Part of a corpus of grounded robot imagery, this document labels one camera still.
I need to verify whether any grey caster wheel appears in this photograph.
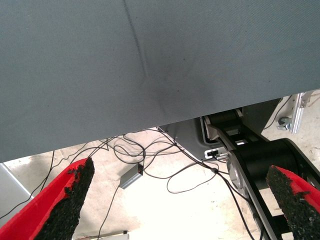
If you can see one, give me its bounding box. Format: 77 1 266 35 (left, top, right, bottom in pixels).
277 116 292 131

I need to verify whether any short aluminium bar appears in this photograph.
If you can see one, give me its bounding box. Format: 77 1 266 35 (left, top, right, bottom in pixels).
74 230 130 240

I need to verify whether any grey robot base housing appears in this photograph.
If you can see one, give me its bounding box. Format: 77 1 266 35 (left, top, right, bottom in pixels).
157 117 228 162

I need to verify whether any black floor cable with bead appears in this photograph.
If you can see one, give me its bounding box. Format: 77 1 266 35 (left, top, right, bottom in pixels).
143 161 255 240

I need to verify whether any dark grey table cloth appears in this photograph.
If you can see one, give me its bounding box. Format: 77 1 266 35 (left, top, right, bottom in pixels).
0 0 320 164

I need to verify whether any thin black floor cable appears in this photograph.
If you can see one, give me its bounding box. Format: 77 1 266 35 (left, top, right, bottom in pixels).
0 149 55 220
53 139 111 169
113 129 187 166
98 185 122 239

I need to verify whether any grey power adapter box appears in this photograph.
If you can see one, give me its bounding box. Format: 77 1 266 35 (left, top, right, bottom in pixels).
119 163 145 190

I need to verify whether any aluminium profile leg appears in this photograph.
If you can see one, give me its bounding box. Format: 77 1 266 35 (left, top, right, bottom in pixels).
289 91 313 135

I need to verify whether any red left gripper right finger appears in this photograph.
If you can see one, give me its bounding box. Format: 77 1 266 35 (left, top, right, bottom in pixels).
265 164 320 240

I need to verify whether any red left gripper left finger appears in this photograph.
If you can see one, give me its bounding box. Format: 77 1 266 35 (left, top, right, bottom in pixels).
0 156 96 240

